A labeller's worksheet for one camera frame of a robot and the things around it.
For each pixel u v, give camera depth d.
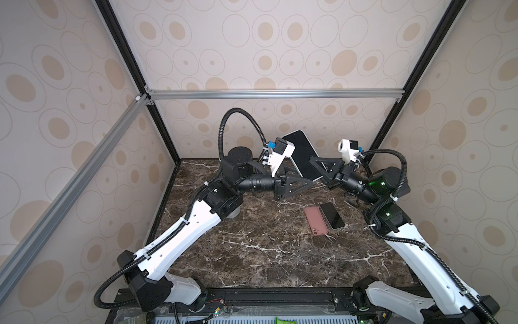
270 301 0.75
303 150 0.54
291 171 0.54
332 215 0.98
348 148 0.54
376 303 0.61
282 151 0.47
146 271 0.38
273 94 0.94
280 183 0.47
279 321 0.69
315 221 0.95
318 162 0.53
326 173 0.51
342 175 0.49
